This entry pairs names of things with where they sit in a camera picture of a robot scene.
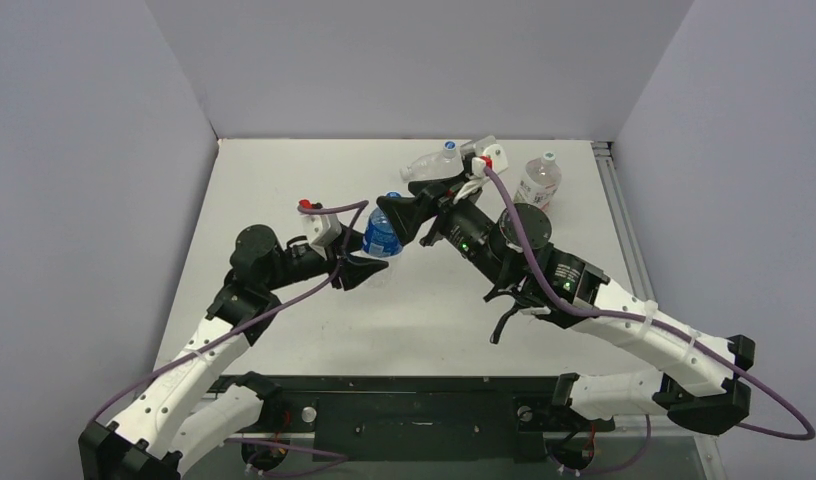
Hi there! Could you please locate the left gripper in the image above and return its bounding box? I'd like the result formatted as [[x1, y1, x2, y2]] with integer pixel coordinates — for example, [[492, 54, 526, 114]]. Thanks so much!
[[264, 223, 387, 291]]

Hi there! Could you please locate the blue label bottle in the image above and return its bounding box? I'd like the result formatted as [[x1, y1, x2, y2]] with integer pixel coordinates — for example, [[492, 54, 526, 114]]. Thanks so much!
[[362, 207, 403, 259]]

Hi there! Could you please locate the clear bottle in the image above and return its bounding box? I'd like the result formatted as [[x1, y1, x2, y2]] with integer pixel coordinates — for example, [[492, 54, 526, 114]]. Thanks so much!
[[441, 135, 497, 160], [399, 153, 463, 183]]

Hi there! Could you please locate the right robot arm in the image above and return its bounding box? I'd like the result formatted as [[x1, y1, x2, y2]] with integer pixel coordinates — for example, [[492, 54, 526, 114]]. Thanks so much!
[[376, 178, 755, 435]]

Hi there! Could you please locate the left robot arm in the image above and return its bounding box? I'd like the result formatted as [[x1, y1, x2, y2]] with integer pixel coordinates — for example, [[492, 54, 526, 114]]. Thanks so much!
[[78, 225, 388, 479]]

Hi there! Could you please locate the green orange label bottle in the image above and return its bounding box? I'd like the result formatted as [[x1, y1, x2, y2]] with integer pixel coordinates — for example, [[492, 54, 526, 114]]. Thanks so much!
[[513, 151, 562, 214]]

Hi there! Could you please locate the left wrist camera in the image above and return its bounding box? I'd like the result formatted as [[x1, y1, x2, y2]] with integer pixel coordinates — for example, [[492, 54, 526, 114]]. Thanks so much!
[[298, 199, 343, 259]]

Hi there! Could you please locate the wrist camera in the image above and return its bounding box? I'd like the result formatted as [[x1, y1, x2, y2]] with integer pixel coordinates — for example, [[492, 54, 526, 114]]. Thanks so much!
[[454, 138, 509, 204], [298, 199, 343, 259]]

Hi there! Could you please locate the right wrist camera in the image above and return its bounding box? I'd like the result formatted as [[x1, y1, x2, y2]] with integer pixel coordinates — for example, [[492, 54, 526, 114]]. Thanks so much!
[[454, 138, 509, 204]]

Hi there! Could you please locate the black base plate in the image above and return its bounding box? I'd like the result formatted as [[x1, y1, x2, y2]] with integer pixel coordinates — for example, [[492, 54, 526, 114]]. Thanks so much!
[[202, 375, 615, 464]]

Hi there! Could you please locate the aluminium rail frame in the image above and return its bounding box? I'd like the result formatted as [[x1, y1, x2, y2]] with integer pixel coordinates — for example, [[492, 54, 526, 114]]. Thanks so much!
[[109, 140, 727, 480]]

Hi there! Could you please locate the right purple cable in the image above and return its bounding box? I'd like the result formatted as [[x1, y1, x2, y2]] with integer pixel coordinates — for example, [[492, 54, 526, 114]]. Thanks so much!
[[482, 165, 816, 477]]

